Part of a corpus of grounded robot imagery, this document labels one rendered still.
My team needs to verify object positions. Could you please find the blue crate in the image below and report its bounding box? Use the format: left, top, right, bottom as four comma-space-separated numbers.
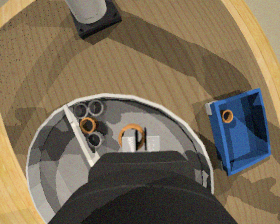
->
205, 88, 271, 176

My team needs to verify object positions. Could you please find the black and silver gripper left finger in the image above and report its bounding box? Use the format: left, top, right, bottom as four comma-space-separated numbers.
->
122, 128, 138, 152

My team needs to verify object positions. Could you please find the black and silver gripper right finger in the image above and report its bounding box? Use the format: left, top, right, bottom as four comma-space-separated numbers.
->
144, 127, 160, 152

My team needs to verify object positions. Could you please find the grey metal bushing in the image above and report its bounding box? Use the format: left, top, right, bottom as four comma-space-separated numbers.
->
73, 103, 91, 119
88, 99, 107, 116
86, 130, 105, 148

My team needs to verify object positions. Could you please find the bronze bushing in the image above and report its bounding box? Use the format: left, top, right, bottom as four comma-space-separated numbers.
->
220, 110, 233, 123
80, 117, 99, 134
118, 123, 145, 150

